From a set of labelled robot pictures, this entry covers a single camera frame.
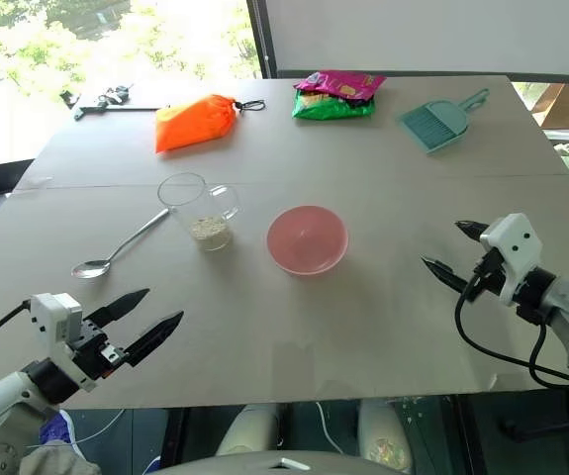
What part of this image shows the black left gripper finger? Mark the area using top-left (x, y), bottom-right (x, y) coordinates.
top-left (124, 310), bottom-right (185, 368)
top-left (88, 288), bottom-right (150, 329)

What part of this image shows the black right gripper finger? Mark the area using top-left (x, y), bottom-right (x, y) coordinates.
top-left (454, 220), bottom-right (488, 244)
top-left (420, 254), bottom-right (473, 298)

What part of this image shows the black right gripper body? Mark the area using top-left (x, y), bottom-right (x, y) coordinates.
top-left (469, 246), bottom-right (507, 301)

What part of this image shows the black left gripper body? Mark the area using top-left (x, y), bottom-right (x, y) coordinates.
top-left (68, 319), bottom-right (132, 382)

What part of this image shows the silver metal spoon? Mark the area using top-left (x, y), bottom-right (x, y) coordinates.
top-left (70, 207), bottom-right (171, 281)

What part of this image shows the purple cloth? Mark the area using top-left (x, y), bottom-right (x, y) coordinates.
top-left (39, 410), bottom-right (85, 446)

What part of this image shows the teal plastic dustpan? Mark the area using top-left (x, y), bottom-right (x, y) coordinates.
top-left (395, 88), bottom-right (491, 155)

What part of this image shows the teal hand brush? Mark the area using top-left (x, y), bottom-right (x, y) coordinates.
top-left (397, 101), bottom-right (456, 149)

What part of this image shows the grey cloth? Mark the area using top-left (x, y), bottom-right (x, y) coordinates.
top-left (19, 444), bottom-right (100, 475)

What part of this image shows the white rounded leg cover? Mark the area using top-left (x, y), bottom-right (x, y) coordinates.
top-left (357, 398), bottom-right (414, 471)
top-left (214, 403), bottom-right (285, 456)

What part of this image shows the pink plastic bowl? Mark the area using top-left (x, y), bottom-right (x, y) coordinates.
top-left (265, 205), bottom-right (349, 276)

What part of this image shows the brown cardboard box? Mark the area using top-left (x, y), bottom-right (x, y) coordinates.
top-left (530, 81), bottom-right (569, 130)

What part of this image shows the grey rounded body shell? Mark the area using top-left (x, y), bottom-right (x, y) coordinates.
top-left (157, 447), bottom-right (414, 475)

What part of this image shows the green snack packet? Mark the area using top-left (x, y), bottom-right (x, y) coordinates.
top-left (291, 88), bottom-right (377, 122)

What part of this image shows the magenta snack packet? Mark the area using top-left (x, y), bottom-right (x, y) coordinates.
top-left (293, 69), bottom-right (387, 103)

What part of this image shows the white roller blind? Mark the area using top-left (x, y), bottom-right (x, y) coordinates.
top-left (263, 0), bottom-right (569, 83)

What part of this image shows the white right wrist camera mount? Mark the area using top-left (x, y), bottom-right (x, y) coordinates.
top-left (479, 213), bottom-right (543, 308)

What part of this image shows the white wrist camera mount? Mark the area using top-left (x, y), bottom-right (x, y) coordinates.
top-left (479, 213), bottom-right (543, 308)
top-left (29, 292), bottom-right (97, 395)

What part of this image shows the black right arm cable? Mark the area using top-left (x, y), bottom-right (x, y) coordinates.
top-left (454, 274), bottom-right (569, 387)

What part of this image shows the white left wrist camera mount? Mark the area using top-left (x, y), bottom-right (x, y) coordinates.
top-left (29, 292), bottom-right (97, 395)

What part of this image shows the white floor cable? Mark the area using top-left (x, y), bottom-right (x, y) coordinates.
top-left (313, 400), bottom-right (334, 451)

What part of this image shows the orange drawstring bag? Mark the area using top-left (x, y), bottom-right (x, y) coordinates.
top-left (153, 93), bottom-right (266, 154)

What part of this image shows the black window frame post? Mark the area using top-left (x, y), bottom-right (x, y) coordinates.
top-left (245, 0), bottom-right (279, 80)

